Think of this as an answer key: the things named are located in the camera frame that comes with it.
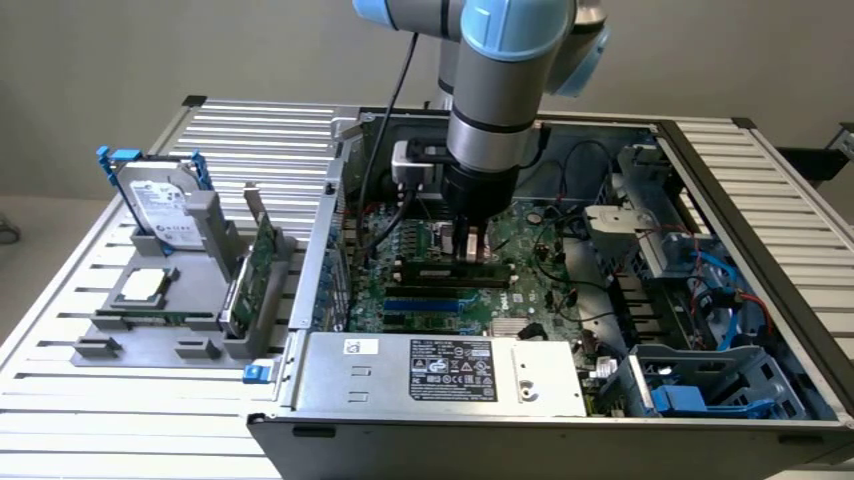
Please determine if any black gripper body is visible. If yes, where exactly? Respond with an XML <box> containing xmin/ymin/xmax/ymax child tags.
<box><xmin>439</xmin><ymin>164</ymin><xmax>522</xmax><ymax>222</ymax></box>

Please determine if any green RAM stick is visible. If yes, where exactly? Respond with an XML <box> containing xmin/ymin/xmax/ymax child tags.
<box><xmin>398</xmin><ymin>263</ymin><xmax>514</xmax><ymax>290</ymax></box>

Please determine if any black RAM slot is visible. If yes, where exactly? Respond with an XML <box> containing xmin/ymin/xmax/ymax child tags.
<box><xmin>386</xmin><ymin>285</ymin><xmax>483</xmax><ymax>300</ymax></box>

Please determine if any green motherboard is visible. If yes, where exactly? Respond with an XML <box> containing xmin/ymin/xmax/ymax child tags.
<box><xmin>333</xmin><ymin>199</ymin><xmax>596</xmax><ymax>346</ymax></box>

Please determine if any blue expansion slot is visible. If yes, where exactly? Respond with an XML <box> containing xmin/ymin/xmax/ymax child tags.
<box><xmin>383</xmin><ymin>297</ymin><xmax>469</xmax><ymax>312</ymax></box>

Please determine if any silver chipset heatsink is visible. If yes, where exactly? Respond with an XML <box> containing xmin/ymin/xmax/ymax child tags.
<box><xmin>490</xmin><ymin>318</ymin><xmax>535</xmax><ymax>340</ymax></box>

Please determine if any green graphics card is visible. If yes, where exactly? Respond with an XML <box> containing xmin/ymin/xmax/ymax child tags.
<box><xmin>218</xmin><ymin>182</ymin><xmax>282</xmax><ymax>336</ymax></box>

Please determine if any silver power supply unit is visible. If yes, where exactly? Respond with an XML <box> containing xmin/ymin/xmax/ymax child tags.
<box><xmin>286</xmin><ymin>332</ymin><xmax>589</xmax><ymax>419</ymax></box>

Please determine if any blue case latch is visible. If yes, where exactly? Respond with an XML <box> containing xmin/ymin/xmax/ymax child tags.
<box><xmin>243</xmin><ymin>360</ymin><xmax>275</xmax><ymax>386</ymax></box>

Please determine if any open black PC case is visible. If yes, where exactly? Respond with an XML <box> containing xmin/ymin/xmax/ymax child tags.
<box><xmin>246</xmin><ymin>104</ymin><xmax>854</xmax><ymax>480</ymax></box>

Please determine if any blue bay clip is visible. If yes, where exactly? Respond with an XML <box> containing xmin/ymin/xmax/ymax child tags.
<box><xmin>650</xmin><ymin>384</ymin><xmax>709</xmax><ymax>417</ymax></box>

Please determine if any grey disk bay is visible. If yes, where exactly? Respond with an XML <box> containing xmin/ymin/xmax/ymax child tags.
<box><xmin>626</xmin><ymin>343</ymin><xmax>836</xmax><ymax>421</ymax></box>

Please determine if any silver CPU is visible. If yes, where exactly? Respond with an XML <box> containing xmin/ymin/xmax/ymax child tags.
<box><xmin>122</xmin><ymin>268</ymin><xmax>170</xmax><ymax>302</ymax></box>

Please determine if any grey parts rack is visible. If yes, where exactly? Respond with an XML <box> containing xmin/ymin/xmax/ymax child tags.
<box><xmin>71</xmin><ymin>182</ymin><xmax>302</xmax><ymax>370</ymax></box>

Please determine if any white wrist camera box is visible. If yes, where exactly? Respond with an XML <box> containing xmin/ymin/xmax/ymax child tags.
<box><xmin>390</xmin><ymin>139</ymin><xmax>455</xmax><ymax>194</ymax></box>

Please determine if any silver drive bracket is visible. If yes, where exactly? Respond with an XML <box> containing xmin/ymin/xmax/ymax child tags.
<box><xmin>582</xmin><ymin>202</ymin><xmax>720</xmax><ymax>279</ymax></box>

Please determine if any black camera cable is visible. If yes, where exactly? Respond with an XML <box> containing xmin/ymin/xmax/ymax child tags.
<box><xmin>355</xmin><ymin>30</ymin><xmax>423</xmax><ymax>254</ymax></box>

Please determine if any blue wire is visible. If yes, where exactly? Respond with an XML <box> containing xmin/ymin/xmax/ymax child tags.
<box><xmin>693</xmin><ymin>248</ymin><xmax>776</xmax><ymax>352</ymax></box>

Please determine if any red wire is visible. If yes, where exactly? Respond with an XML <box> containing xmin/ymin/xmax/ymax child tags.
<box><xmin>737</xmin><ymin>293</ymin><xmax>780</xmax><ymax>337</ymax></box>

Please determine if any hard disk with blue bracket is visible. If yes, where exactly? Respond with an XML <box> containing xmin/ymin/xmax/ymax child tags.
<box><xmin>96</xmin><ymin>144</ymin><xmax>217</xmax><ymax>251</ymax></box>

